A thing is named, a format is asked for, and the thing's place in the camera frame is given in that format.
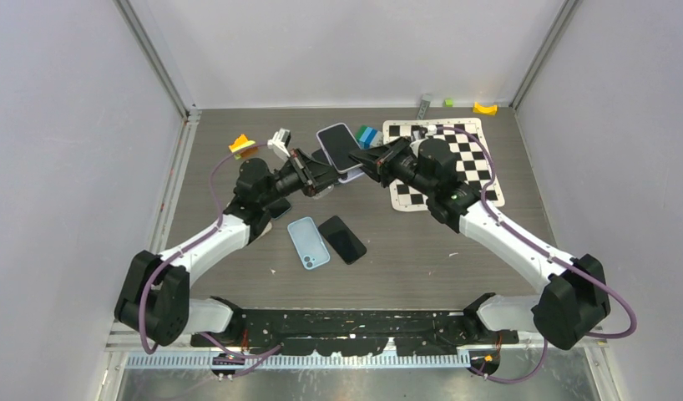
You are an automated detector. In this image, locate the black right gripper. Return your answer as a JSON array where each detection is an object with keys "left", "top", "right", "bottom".
[{"left": 347, "top": 137, "right": 435, "bottom": 198}]

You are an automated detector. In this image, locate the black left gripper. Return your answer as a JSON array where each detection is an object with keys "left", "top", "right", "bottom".
[{"left": 259, "top": 149, "right": 345, "bottom": 208}]

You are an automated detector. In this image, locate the phone with lilac edge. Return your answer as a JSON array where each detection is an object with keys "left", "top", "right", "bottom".
[{"left": 316, "top": 123, "right": 361, "bottom": 174}]

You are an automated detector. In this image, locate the black phone face up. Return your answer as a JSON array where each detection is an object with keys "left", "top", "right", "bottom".
[{"left": 318, "top": 216, "right": 367, "bottom": 265}]

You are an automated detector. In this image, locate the dark phone face up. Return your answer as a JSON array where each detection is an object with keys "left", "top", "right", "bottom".
[{"left": 267, "top": 198, "right": 291, "bottom": 220}]

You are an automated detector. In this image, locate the light blue phone face up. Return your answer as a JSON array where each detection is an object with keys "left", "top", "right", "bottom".
[{"left": 287, "top": 216, "right": 331, "bottom": 271}]

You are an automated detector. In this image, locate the lilac phone case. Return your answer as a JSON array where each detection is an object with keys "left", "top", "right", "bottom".
[{"left": 338, "top": 168, "right": 364, "bottom": 185}]

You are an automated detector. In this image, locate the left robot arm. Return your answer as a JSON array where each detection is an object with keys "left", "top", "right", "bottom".
[{"left": 114, "top": 149, "right": 338, "bottom": 354}]

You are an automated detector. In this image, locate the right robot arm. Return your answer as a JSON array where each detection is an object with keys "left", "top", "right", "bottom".
[{"left": 350, "top": 138, "right": 611, "bottom": 350}]

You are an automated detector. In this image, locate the green blue block stack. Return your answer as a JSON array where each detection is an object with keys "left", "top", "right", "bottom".
[{"left": 355, "top": 125, "right": 383, "bottom": 149}]

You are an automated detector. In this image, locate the yellow orange toy block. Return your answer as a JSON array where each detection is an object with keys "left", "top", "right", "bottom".
[{"left": 229, "top": 135, "right": 258, "bottom": 160}]

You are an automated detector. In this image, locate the yellow curved toy piece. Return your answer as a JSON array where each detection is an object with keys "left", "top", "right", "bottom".
[{"left": 473, "top": 102, "right": 498, "bottom": 116}]

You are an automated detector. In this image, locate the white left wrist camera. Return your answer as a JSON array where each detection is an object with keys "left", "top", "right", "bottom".
[{"left": 267, "top": 128, "right": 291, "bottom": 161}]

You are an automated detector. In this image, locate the grey metal bracket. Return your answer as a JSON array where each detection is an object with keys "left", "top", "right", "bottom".
[{"left": 416, "top": 94, "right": 433, "bottom": 120}]

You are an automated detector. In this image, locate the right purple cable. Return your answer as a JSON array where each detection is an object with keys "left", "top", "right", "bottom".
[{"left": 429, "top": 125, "right": 639, "bottom": 384}]

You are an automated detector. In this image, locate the aluminium frame rail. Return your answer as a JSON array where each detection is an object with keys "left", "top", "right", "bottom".
[{"left": 114, "top": 123, "right": 611, "bottom": 373}]

